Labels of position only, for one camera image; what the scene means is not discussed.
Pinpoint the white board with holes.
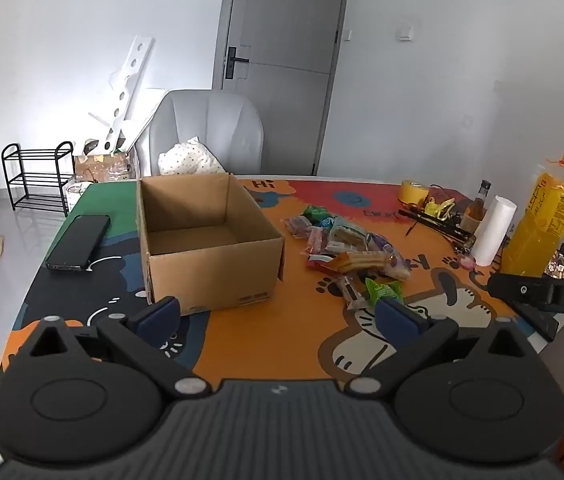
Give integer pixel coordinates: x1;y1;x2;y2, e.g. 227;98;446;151
88;35;155;153

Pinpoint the amber glass bottle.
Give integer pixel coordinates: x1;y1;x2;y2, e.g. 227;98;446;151
460;180;492;235

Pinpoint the yellow clip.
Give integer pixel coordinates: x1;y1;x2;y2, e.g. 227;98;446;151
424;197;458;221

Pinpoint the white paper towel roll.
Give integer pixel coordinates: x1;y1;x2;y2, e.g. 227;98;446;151
472;195;518;267

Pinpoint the taped cardboard carton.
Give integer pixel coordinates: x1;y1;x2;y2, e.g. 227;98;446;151
74;150;137;183

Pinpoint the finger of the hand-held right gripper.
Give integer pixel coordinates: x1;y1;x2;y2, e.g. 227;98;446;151
509;301;561;343
489;272;564;318

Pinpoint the bundle of black rods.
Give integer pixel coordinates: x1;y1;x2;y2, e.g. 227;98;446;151
398;208;478;241

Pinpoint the grey door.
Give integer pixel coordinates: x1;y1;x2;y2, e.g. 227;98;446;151
212;0;353;177

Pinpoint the black smartphone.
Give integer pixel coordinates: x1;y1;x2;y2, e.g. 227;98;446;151
45;214;111;273

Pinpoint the black door handle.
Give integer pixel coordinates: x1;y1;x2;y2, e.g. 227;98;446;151
225;46;251;79

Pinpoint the grey armchair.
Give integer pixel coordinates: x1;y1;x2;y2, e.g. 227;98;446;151
134;89;265;179

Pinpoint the black shoe rack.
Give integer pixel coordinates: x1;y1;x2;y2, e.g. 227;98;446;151
2;141;76;217

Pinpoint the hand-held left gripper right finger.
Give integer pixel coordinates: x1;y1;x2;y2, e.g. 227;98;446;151
344;299;540;397

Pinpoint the white flat panel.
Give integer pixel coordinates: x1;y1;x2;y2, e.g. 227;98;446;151
126;87;169;151

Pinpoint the cardboard box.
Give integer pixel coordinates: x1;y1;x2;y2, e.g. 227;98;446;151
136;172;285;317

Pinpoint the white paint bucket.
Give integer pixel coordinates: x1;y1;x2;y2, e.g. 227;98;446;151
64;180;92;213

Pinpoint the long purple snack packet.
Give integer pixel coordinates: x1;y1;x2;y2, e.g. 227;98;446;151
367;232;395;258

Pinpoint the yellow plastic bag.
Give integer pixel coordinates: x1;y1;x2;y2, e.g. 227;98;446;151
499;151;564;278

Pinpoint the colourful printed table mat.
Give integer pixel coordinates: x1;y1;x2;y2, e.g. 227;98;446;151
0;176;558;386

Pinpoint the orange biscuit packet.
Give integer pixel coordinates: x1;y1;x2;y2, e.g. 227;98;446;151
334;251;413;281

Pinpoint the brown purple snack packet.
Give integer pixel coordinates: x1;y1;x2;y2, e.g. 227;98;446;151
284;216;313;236

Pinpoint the dotted white pillow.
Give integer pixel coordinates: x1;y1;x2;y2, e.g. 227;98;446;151
158;137;227;176

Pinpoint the yellow tape roll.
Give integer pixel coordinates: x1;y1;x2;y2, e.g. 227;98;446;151
399;179;430;206

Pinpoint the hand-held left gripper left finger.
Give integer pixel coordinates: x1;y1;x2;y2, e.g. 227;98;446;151
12;297;213;401

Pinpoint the clear sandwich cake packet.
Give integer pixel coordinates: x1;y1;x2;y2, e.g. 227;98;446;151
329;217;367;251

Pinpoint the lime green snack packet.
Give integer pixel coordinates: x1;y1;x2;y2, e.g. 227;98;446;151
366;278;403;307

